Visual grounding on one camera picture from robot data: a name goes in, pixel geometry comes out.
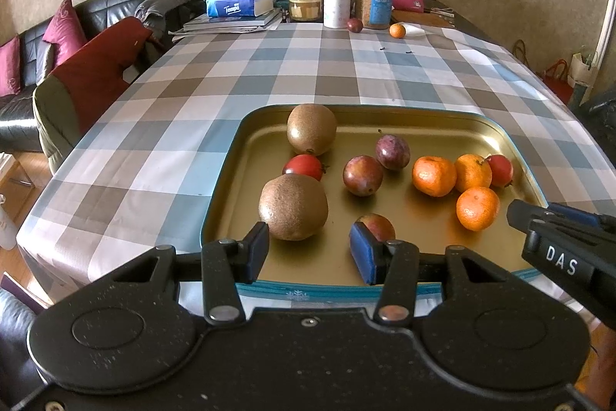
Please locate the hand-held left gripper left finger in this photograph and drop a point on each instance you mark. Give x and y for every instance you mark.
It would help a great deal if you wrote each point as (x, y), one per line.
(257, 252)

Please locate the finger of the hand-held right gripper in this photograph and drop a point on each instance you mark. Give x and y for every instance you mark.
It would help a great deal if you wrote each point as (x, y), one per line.
(522, 211)
(577, 213)

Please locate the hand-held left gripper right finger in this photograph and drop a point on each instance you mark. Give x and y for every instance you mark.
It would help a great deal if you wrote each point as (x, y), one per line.
(362, 254)

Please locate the purple plum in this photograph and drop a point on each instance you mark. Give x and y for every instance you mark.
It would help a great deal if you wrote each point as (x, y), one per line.
(363, 175)
(378, 225)
(393, 152)

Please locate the small red tomato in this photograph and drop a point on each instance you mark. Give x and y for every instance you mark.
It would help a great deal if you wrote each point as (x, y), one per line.
(501, 170)

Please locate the brown kiwi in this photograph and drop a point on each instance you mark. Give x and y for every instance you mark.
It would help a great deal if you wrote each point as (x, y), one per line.
(312, 129)
(293, 208)

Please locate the gold metal tray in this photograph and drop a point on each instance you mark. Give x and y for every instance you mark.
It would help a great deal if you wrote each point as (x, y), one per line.
(423, 242)

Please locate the large red tomato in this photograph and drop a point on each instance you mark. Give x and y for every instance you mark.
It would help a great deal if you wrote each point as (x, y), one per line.
(303, 167)

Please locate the black plastic bag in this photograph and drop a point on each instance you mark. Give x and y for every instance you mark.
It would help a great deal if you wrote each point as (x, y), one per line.
(599, 117)

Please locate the red shopping bag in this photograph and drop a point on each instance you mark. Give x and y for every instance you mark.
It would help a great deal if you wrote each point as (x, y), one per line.
(557, 79)

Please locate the white shopping bag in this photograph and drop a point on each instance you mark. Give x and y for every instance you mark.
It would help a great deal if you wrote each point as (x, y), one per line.
(582, 71)

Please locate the checkered tablecloth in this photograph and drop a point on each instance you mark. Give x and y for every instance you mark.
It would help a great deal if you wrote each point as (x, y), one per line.
(159, 141)

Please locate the white pipe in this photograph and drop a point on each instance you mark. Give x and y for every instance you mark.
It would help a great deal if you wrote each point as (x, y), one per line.
(607, 21)

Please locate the small orange mandarin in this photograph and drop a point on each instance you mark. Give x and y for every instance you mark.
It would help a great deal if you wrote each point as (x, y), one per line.
(397, 30)

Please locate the dark red plum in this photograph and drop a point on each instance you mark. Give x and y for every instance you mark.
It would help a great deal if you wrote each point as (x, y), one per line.
(354, 25)

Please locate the stack of magazines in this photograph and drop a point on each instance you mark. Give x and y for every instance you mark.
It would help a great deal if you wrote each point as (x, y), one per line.
(226, 25)

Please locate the pink pouch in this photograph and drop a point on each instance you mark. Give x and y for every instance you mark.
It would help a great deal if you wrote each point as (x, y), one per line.
(408, 1)

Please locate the olive green cloth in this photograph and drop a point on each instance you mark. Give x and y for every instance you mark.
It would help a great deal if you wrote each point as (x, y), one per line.
(55, 122)

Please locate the red chair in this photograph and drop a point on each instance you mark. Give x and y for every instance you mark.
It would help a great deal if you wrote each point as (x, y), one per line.
(101, 69)

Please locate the blue tissue pack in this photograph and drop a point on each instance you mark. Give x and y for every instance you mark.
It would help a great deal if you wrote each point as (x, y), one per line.
(230, 6)

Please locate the yellow lid glass jar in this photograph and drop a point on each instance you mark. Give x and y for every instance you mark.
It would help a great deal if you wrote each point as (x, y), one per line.
(305, 1)

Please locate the black leather seat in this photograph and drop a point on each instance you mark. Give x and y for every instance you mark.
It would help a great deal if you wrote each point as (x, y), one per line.
(14, 343)

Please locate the grey jacket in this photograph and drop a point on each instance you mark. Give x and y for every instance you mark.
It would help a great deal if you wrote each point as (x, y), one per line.
(168, 6)

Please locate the black leather sofa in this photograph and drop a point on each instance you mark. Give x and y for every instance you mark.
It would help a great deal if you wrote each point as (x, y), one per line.
(110, 1)

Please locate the magenta cushion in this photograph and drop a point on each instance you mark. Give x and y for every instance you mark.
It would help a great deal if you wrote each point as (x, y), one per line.
(65, 30)
(9, 66)

